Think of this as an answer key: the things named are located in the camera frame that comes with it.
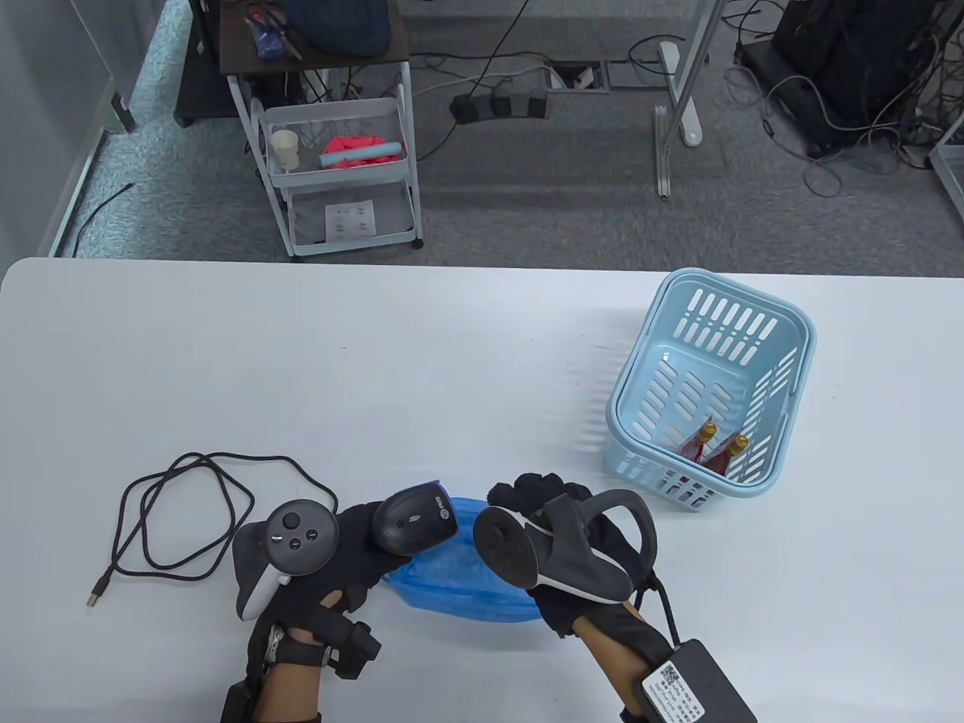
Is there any dark blue fabric bag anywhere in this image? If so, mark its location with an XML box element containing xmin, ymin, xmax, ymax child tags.
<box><xmin>285</xmin><ymin>0</ymin><xmax>394</xmax><ymax>57</ymax></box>

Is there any teal tube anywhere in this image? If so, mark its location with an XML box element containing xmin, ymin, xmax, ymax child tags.
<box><xmin>318</xmin><ymin>141</ymin><xmax>404</xmax><ymax>169</ymax></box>

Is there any person's right forearm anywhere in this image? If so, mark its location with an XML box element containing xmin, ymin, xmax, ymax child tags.
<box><xmin>578</xmin><ymin>602</ymin><xmax>679</xmax><ymax>723</ymax></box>

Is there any black equipment pile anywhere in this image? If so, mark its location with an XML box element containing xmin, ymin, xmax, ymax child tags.
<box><xmin>734</xmin><ymin>0</ymin><xmax>964</xmax><ymax>159</ymax></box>

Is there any tangle of floor cables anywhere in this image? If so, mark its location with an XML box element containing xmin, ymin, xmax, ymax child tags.
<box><xmin>723</xmin><ymin>30</ymin><xmax>946</xmax><ymax>198</ymax></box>

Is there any floor socket box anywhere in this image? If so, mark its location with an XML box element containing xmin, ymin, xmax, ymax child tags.
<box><xmin>544</xmin><ymin>60</ymin><xmax>611</xmax><ymax>93</ymax></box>

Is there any blue plastic bag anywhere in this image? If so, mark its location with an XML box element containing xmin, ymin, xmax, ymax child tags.
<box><xmin>380</xmin><ymin>496</ymin><xmax>554</xmax><ymax>623</ymax></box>

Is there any black scanner cable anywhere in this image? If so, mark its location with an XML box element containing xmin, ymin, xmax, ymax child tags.
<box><xmin>85</xmin><ymin>450</ymin><xmax>337</xmax><ymax>609</ymax></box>

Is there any pink cloth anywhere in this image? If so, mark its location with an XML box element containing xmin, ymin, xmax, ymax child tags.
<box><xmin>324</xmin><ymin>134</ymin><xmax>386</xmax><ymax>171</ymax></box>

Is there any person's right hand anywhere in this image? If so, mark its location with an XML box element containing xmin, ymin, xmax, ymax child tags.
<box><xmin>487</xmin><ymin>473</ymin><xmax>654</xmax><ymax>641</ymax></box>

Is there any black blue barcode scanner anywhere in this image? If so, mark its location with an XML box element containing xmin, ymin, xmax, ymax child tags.
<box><xmin>371</xmin><ymin>480</ymin><xmax>459</xmax><ymax>557</ymax></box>

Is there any person's left hand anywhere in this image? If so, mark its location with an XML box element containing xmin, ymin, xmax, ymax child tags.
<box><xmin>233</xmin><ymin>501</ymin><xmax>412</xmax><ymax>656</ymax></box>

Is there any thin black floor cable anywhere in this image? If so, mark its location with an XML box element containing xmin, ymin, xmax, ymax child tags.
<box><xmin>72</xmin><ymin>183</ymin><xmax>135</xmax><ymax>257</ymax></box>

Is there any grey metal rail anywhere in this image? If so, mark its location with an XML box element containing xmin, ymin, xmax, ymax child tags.
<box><xmin>654</xmin><ymin>104</ymin><xmax>671</xmax><ymax>199</ymax></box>

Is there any person's left forearm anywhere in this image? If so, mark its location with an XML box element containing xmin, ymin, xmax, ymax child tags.
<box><xmin>260</xmin><ymin>654</ymin><xmax>325</xmax><ymax>723</ymax></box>

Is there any white desk leg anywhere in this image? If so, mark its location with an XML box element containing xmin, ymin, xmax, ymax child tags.
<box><xmin>654</xmin><ymin>0</ymin><xmax>728</xmax><ymax>148</ymax></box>

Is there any black cabinet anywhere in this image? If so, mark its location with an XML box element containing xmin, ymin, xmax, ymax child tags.
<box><xmin>173</xmin><ymin>0</ymin><xmax>242</xmax><ymax>129</ymax></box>

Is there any red ketchup package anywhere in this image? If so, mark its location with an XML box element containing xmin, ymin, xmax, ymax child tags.
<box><xmin>676</xmin><ymin>420</ymin><xmax>718</xmax><ymax>464</ymax></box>
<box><xmin>700</xmin><ymin>434</ymin><xmax>751</xmax><ymax>477</ymax></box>

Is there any white utility cart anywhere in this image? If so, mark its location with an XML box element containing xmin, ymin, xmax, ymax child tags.
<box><xmin>218</xmin><ymin>0</ymin><xmax>425</xmax><ymax>262</ymax></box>

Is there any white metal frame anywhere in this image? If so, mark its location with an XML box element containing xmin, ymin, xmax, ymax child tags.
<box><xmin>928</xmin><ymin>113</ymin><xmax>964</xmax><ymax>219</ymax></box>

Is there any grey black hand controller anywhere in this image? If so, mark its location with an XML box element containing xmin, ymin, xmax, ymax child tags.
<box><xmin>235</xmin><ymin>499</ymin><xmax>340</xmax><ymax>621</ymax></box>
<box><xmin>473</xmin><ymin>490</ymin><xmax>658</xmax><ymax>606</ymax></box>

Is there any printed paper sheet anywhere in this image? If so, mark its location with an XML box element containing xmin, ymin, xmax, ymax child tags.
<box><xmin>325</xmin><ymin>200</ymin><xmax>377</xmax><ymax>242</ymax></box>

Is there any light blue plastic basket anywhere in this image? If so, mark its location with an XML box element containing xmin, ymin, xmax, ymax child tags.
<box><xmin>605</xmin><ymin>267</ymin><xmax>818</xmax><ymax>514</ymax></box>

